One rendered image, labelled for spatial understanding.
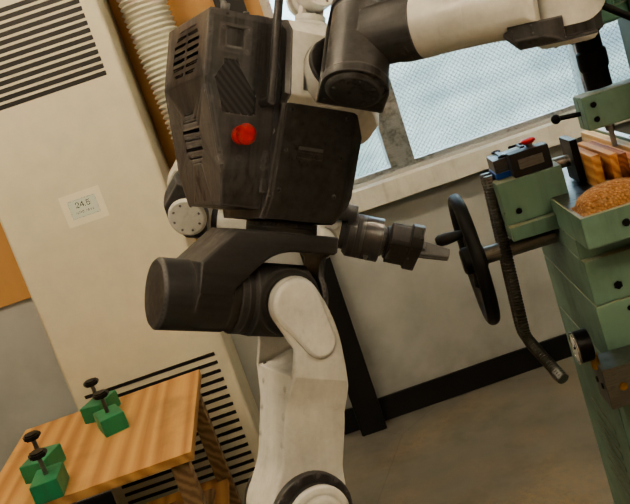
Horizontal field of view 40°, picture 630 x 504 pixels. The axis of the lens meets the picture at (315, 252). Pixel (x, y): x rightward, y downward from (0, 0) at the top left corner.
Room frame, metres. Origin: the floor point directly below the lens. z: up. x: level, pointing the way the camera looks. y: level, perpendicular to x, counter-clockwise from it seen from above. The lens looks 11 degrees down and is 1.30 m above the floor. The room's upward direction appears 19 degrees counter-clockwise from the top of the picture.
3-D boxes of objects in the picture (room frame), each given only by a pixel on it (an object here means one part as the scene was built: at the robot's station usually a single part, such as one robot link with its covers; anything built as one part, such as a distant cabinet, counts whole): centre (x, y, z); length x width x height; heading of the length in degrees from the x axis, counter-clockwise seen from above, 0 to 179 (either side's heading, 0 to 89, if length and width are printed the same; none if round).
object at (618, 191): (1.53, -0.54, 0.92); 0.14 x 0.09 x 0.04; 84
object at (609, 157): (1.78, -0.62, 0.93); 0.24 x 0.01 x 0.06; 174
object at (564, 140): (1.78, -0.54, 0.95); 0.09 x 0.07 x 0.09; 174
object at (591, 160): (1.75, -0.58, 0.93); 0.19 x 0.02 x 0.07; 174
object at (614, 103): (1.76, -0.67, 1.03); 0.14 x 0.07 x 0.09; 84
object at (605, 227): (1.78, -0.54, 0.87); 0.61 x 0.30 x 0.06; 174
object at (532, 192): (1.79, -0.46, 0.91); 0.15 x 0.14 x 0.09; 174
